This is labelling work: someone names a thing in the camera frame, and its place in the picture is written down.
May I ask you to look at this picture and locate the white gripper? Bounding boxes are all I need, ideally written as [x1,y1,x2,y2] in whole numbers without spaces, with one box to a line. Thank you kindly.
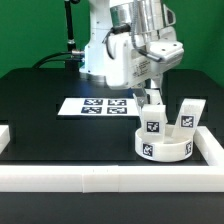
[105,28,184,113]

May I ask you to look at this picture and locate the white round stool seat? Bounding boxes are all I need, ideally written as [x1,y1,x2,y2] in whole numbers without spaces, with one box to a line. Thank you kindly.
[135,125,193,162]

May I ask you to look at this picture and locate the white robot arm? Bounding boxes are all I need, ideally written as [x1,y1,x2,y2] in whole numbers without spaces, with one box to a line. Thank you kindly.
[80,0,184,107]

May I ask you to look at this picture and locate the white sheet with markers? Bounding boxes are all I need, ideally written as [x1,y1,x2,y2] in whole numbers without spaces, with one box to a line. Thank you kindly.
[58,98,138,116]

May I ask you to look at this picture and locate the black pole stand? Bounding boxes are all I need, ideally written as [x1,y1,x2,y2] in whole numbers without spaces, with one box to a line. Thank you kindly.
[64,0,78,72]

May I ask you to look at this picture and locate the white U-shaped fence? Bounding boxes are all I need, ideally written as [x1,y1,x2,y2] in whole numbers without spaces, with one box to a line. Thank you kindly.
[0,126,224,193]

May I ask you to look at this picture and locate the black cables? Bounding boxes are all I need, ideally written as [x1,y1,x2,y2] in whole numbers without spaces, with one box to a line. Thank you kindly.
[32,49,86,70]

